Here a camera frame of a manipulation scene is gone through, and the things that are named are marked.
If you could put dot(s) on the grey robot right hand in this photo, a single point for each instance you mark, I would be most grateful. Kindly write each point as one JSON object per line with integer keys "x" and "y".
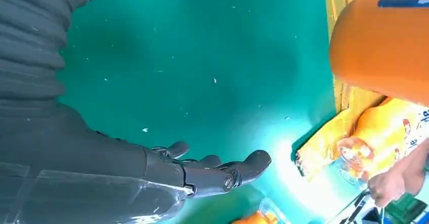
{"x": 83, "y": 169}

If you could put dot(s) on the person's right hand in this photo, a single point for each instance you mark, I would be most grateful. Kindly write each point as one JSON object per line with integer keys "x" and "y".
{"x": 392, "y": 182}

